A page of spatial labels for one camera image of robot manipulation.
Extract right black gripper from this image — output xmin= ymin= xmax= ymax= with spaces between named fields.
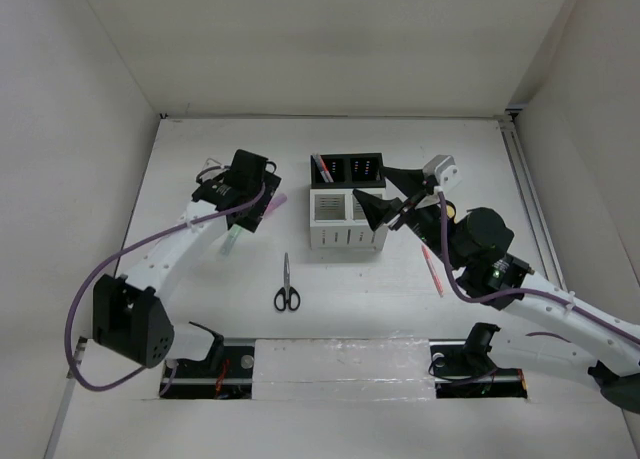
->
xmin=352 ymin=165 xmax=466 ymax=271

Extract pink highlighter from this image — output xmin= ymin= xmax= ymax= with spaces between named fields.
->
xmin=264 ymin=193 xmax=287 ymax=217

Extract green highlighter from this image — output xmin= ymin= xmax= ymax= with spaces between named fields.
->
xmin=218 ymin=225 xmax=243 ymax=257

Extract orange pen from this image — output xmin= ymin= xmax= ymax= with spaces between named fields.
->
xmin=315 ymin=154 xmax=333 ymax=183

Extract blue pen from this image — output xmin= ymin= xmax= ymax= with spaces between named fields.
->
xmin=310 ymin=154 xmax=326 ymax=184

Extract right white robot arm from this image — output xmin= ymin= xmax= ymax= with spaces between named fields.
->
xmin=353 ymin=155 xmax=639 ymax=413

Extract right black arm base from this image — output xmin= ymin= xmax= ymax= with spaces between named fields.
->
xmin=428 ymin=323 xmax=528 ymax=399

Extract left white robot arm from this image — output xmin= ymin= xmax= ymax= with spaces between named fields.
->
xmin=93 ymin=149 xmax=281 ymax=376

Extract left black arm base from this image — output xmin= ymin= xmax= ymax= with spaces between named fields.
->
xmin=159 ymin=321 xmax=256 ymax=400

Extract black two-slot pen holder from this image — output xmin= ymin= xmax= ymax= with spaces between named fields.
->
xmin=311 ymin=153 xmax=386 ymax=189

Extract white two-slot pen holder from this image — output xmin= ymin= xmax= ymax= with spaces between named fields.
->
xmin=309 ymin=188 xmax=387 ymax=252

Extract pink red pen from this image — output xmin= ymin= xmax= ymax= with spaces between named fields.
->
xmin=421 ymin=245 xmax=444 ymax=298

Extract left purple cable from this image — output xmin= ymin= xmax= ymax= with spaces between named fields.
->
xmin=64 ymin=161 xmax=279 ymax=393

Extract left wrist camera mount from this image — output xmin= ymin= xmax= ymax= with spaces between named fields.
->
xmin=196 ymin=157 xmax=229 ymax=182

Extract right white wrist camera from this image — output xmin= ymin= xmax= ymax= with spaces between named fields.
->
xmin=422 ymin=154 xmax=462 ymax=191

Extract black handled scissors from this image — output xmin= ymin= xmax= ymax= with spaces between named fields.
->
xmin=273 ymin=253 xmax=301 ymax=312

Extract aluminium rail right side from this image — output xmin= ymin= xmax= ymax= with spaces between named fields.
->
xmin=497 ymin=109 xmax=567 ymax=290

